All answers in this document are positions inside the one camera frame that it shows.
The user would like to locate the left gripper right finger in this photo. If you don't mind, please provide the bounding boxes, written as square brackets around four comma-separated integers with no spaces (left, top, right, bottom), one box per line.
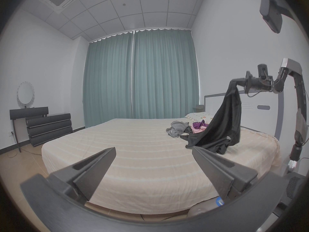
[192,146,259,200]

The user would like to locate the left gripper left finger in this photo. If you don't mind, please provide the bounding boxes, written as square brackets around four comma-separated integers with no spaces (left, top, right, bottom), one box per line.
[48,147,117,205]

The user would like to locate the black garment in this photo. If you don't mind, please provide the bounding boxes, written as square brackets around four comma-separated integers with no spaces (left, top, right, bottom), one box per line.
[180,80,242,155]

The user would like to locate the bed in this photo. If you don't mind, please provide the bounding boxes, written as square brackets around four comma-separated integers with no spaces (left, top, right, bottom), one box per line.
[41,92,285,216]

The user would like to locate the purple garment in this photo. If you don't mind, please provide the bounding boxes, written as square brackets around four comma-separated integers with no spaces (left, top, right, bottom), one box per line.
[192,119,210,129]

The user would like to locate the white printed pillow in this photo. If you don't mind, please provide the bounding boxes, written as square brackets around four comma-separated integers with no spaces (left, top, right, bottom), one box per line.
[185,112,215,124]

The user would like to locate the grey garment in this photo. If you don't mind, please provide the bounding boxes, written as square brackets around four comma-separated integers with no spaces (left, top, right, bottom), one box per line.
[166,120,190,138]

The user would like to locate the black chest of drawers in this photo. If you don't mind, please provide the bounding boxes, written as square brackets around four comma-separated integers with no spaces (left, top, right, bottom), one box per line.
[25,113,73,147]

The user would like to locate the blue-green curtain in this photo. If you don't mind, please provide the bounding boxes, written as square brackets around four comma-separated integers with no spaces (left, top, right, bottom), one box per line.
[83,32,134,129]
[132,29,200,119]

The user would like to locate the black dressing table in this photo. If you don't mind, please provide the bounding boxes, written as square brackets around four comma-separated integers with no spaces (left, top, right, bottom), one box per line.
[9,106,49,153]

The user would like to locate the round white-framed mirror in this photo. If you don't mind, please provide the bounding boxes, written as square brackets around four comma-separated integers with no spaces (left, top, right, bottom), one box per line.
[17,82,35,109]

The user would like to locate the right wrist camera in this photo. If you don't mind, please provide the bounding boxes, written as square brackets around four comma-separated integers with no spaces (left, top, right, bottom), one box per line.
[257,64,268,79]

